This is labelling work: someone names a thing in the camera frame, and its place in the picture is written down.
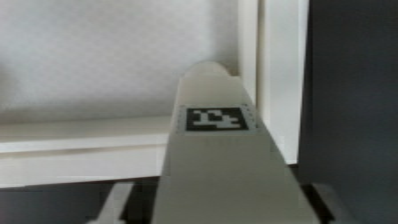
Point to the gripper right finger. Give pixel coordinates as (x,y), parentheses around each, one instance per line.
(325,202)

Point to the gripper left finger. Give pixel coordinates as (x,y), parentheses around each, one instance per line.
(115,205)

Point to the white desk top tray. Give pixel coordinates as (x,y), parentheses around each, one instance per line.
(94,56)

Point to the white L-shaped fence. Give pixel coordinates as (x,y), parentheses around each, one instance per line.
(271,71)

